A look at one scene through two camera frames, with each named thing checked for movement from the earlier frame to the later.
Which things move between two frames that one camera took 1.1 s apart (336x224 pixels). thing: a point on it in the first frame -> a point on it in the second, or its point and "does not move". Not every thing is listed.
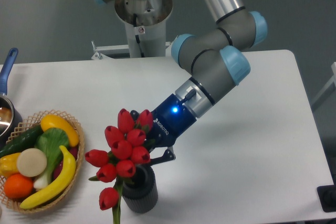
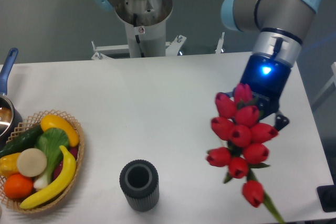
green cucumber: [22, 141] does not move
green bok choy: [50, 141] does not move
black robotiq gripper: [171, 118] -> [266, 77]
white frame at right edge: [333, 80] does not move
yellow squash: [53, 121] does not move
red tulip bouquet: [125, 149] -> [247, 137]
